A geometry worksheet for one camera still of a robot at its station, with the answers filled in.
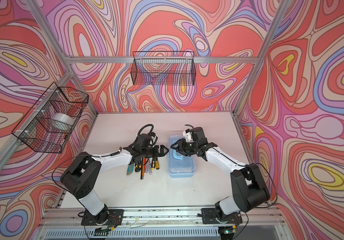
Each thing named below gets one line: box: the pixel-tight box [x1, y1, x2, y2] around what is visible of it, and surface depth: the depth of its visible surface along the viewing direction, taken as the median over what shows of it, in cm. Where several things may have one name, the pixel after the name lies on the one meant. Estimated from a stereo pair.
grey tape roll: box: [50, 113, 75, 132], surface depth 74 cm
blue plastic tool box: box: [167, 131, 196, 178], surface depth 84 cm
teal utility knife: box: [126, 163, 135, 176], surface depth 90 cm
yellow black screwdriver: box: [155, 159, 160, 170], surface depth 92 cm
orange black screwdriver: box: [140, 157, 147, 180], surface depth 90 cm
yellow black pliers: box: [134, 161, 142, 172], surface depth 90 cm
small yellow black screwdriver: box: [151, 158, 156, 170], surface depth 92 cm
